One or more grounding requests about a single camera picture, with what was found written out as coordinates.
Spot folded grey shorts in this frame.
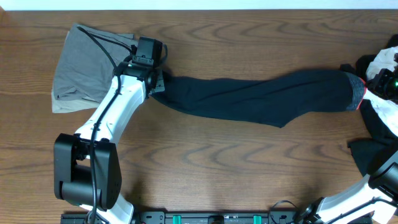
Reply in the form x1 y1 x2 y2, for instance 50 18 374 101
51 23 137 113

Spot black t-shirt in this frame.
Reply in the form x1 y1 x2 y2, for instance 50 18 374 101
340 34 397 175

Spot black pants red waistband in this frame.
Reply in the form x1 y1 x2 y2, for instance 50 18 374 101
152 70 366 128

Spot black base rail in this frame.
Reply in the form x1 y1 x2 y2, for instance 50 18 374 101
60 200 374 224

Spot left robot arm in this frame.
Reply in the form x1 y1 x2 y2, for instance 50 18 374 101
53 37 168 223

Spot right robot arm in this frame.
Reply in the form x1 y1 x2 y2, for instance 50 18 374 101
298 47 397 223

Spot white garment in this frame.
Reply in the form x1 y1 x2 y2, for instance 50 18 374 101
364 47 397 136

